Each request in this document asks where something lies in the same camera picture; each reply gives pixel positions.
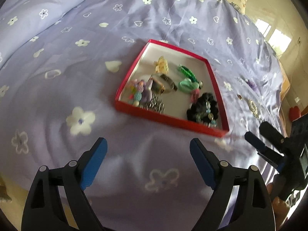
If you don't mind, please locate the crystal bead bracelet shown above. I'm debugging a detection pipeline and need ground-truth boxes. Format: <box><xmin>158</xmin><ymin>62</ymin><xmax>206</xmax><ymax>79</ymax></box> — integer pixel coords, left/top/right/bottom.
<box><xmin>196</xmin><ymin>100</ymin><xmax>218</xmax><ymax>128</ymax></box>

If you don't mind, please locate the yellow hair claw clip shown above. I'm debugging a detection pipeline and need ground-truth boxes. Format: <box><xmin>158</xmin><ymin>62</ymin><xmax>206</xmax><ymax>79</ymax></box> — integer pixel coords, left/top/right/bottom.
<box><xmin>153</xmin><ymin>56</ymin><xmax>169</xmax><ymax>74</ymax></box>

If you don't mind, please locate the mint green hair tie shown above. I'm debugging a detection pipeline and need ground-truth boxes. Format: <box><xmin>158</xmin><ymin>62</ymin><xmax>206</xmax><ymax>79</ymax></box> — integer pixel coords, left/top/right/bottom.
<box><xmin>177</xmin><ymin>78</ymin><xmax>201</xmax><ymax>95</ymax></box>

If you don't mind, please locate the red object on floor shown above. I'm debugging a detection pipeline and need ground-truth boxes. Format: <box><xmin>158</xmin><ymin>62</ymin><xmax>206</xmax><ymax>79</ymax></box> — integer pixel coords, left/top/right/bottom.
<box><xmin>289</xmin><ymin>106</ymin><xmax>301</xmax><ymax>122</ymax></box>

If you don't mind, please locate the pearl bead scrunchie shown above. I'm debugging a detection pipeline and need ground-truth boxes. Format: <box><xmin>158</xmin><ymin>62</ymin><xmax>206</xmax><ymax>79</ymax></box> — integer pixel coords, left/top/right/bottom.
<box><xmin>247</xmin><ymin>99</ymin><xmax>259</xmax><ymax>119</ymax></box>

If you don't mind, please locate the red shallow box tray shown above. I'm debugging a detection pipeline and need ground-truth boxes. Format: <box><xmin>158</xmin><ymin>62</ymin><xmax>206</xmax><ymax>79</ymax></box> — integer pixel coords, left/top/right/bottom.
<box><xmin>115</xmin><ymin>39</ymin><xmax>230</xmax><ymax>137</ymax></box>

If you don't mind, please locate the silver chain bracelet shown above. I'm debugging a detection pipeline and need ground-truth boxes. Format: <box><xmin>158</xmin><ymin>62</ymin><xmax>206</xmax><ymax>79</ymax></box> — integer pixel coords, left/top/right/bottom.
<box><xmin>139</xmin><ymin>95</ymin><xmax>166</xmax><ymax>114</ymax></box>

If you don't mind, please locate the right hand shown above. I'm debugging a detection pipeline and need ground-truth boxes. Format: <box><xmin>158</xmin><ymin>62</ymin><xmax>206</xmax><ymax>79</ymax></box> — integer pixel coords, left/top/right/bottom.
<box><xmin>272</xmin><ymin>197</ymin><xmax>290</xmax><ymax>226</ymax></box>

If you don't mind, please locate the brown leather strap bracelet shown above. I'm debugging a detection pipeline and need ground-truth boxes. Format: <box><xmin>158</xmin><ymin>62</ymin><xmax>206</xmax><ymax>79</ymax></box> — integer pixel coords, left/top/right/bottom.
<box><xmin>146</xmin><ymin>73</ymin><xmax>178</xmax><ymax>95</ymax></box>

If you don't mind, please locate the green braided panda bracelet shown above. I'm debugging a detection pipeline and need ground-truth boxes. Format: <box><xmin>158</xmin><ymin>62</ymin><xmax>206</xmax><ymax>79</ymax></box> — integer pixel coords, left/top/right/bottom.
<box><xmin>177</xmin><ymin>64</ymin><xmax>204</xmax><ymax>88</ymax></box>

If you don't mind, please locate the black velvet scrunchie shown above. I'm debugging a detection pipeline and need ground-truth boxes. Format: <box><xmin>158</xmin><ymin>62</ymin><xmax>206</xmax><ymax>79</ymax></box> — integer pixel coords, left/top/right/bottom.
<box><xmin>186</xmin><ymin>93</ymin><xmax>219</xmax><ymax>128</ymax></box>

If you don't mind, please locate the pastel bead charm bracelet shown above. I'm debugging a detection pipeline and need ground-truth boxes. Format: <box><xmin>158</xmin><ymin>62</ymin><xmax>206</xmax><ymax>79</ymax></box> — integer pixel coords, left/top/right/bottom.
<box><xmin>126</xmin><ymin>79</ymin><xmax>154</xmax><ymax>107</ymax></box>

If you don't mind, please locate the purple pompom hair tie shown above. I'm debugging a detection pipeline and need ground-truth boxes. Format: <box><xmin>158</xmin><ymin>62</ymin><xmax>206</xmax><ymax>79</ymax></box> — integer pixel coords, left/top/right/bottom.
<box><xmin>245</xmin><ymin>78</ymin><xmax>257</xmax><ymax>90</ymax></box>

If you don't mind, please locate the lilac flower print duvet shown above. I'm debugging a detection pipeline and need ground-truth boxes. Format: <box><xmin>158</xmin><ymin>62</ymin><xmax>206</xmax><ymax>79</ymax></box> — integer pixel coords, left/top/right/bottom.
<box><xmin>1</xmin><ymin>0</ymin><xmax>282</xmax><ymax>230</ymax></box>

